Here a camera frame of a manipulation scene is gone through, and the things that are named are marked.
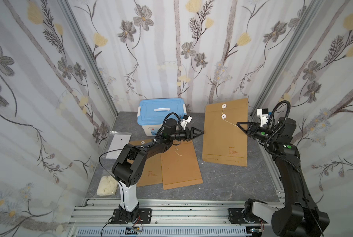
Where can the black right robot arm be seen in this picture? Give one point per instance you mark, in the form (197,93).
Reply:
(300,216)

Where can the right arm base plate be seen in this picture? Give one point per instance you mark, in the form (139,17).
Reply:
(235,216)

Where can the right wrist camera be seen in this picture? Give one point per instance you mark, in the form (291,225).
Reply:
(264,116)

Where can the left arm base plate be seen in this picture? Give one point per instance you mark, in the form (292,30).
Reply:
(142,216)

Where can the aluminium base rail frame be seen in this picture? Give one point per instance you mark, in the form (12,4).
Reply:
(165,213)

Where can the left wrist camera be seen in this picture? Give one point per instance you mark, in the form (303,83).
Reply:
(185,120)

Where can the blue lid storage box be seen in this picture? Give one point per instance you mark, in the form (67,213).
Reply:
(152,112)

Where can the kraft file bag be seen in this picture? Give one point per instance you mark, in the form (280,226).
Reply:
(180,167)
(224,142)
(152,173)

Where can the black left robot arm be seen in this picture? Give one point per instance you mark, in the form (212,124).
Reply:
(128,167)

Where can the clear plastic zip bag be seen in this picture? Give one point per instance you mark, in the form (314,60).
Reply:
(116,141)

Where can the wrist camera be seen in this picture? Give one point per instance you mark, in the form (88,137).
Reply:
(185,120)
(264,116)

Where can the bag of white material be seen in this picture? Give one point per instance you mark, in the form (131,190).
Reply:
(107,186)

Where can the white slotted cable duct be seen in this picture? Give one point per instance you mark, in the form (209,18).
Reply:
(229,231)

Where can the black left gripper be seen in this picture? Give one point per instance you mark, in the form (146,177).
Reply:
(189,133)

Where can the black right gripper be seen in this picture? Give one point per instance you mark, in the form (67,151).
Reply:
(250,128)

